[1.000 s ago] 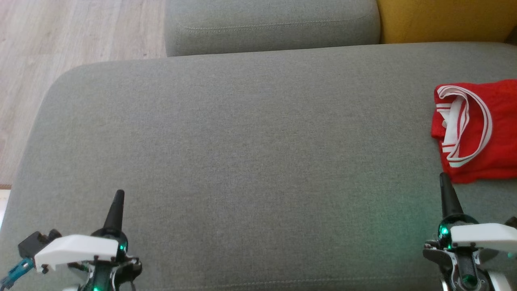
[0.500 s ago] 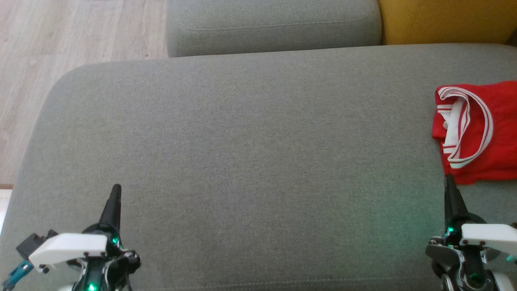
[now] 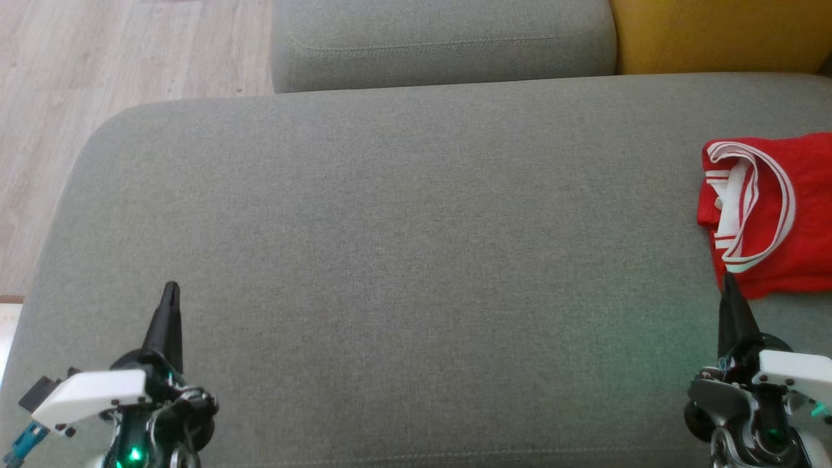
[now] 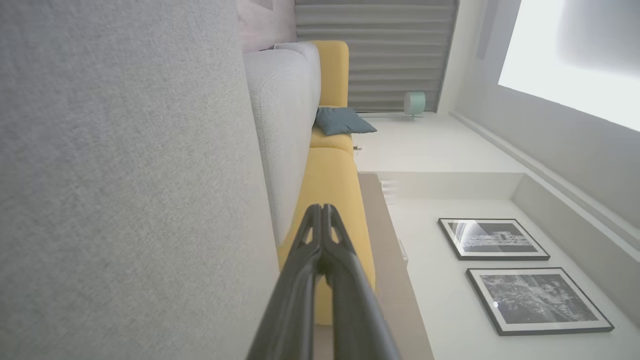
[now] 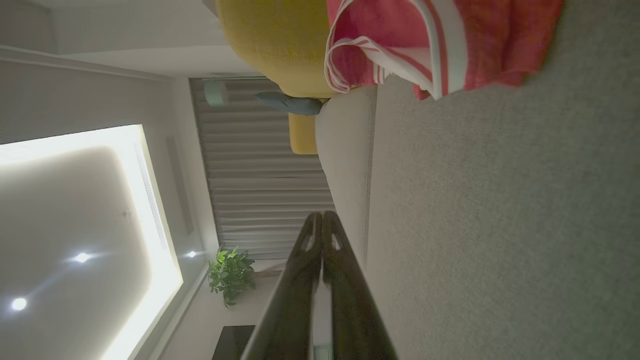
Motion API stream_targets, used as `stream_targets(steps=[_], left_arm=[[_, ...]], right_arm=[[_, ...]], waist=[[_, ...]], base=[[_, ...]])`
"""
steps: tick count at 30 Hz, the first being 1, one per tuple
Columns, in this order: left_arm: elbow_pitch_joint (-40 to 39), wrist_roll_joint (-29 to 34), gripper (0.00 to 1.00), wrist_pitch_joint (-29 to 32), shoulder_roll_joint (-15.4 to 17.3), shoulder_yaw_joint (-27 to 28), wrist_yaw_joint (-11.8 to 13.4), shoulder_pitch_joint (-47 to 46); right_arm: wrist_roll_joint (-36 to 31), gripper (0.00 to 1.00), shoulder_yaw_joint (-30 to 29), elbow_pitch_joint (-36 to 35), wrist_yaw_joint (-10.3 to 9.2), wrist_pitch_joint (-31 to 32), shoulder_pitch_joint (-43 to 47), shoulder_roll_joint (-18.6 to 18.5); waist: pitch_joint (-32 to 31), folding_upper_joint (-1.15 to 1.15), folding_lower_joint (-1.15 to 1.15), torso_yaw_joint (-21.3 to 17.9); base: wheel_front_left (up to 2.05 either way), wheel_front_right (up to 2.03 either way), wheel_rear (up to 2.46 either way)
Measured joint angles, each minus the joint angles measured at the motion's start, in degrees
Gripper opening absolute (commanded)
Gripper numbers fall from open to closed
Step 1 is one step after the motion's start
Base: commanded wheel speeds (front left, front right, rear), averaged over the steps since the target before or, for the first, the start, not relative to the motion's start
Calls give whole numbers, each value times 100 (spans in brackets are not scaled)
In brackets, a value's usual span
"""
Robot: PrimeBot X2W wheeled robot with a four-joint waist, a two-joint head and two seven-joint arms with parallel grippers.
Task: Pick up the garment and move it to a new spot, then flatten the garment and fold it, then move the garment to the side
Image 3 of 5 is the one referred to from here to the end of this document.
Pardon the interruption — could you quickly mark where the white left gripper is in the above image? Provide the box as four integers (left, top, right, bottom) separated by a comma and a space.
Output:
32, 281, 219, 431

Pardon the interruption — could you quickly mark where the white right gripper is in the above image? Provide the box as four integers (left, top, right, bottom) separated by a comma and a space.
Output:
688, 273, 832, 417

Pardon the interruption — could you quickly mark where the red garment white striped trim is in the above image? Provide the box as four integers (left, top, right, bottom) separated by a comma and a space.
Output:
697, 133, 832, 300

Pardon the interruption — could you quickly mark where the yellow sofa backrest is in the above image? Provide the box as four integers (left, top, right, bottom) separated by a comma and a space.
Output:
609, 0, 832, 75

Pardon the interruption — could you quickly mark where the teal plug black cable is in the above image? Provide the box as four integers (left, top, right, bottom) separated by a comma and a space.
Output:
0, 421, 51, 468

